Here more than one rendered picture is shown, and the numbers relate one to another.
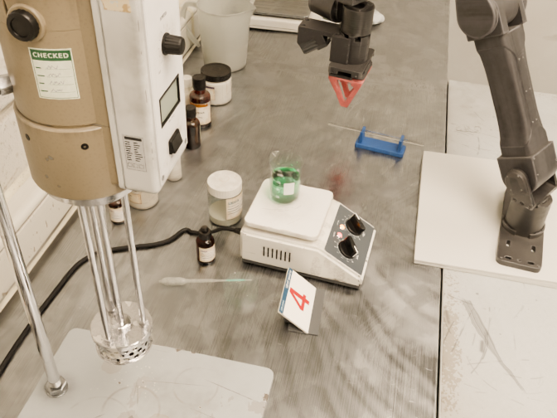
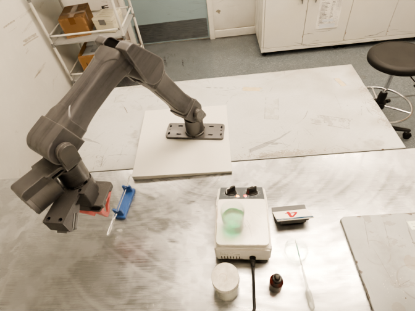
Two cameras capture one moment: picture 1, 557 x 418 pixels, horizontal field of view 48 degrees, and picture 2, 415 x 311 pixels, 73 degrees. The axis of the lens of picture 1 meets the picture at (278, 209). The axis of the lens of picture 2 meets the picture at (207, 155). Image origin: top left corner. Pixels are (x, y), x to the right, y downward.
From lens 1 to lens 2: 0.90 m
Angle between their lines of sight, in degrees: 64
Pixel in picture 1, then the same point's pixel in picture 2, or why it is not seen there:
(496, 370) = (285, 139)
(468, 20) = (152, 75)
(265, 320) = (307, 232)
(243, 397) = (366, 226)
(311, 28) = (68, 211)
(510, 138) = (185, 104)
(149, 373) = (387, 282)
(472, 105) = not seen: hidden behind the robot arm
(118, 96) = not seen: outside the picture
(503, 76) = (169, 85)
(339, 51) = (92, 194)
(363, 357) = (306, 183)
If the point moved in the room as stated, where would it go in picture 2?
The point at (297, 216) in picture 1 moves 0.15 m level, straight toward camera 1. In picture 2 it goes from (250, 213) to (311, 201)
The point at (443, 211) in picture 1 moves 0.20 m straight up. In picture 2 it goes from (189, 161) to (178, 113)
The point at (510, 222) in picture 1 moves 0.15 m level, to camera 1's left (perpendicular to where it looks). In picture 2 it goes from (199, 131) to (208, 165)
